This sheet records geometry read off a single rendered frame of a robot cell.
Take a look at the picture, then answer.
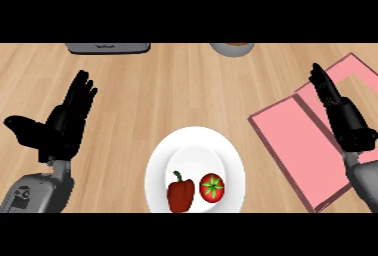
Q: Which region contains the white oval plate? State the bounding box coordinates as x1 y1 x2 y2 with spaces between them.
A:
143 125 247 214

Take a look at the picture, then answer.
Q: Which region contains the red bell pepper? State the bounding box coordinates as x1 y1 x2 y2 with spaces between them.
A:
166 170 197 213

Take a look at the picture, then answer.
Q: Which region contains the red tomato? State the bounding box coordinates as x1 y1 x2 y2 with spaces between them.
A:
198 172 226 203

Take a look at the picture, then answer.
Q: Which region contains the grey round bowl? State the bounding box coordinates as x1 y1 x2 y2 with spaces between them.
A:
210 42 257 58

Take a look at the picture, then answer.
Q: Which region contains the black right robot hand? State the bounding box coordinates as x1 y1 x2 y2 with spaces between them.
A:
307 62 378 153

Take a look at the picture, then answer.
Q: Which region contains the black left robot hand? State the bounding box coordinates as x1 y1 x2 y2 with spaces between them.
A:
3 69 99 164

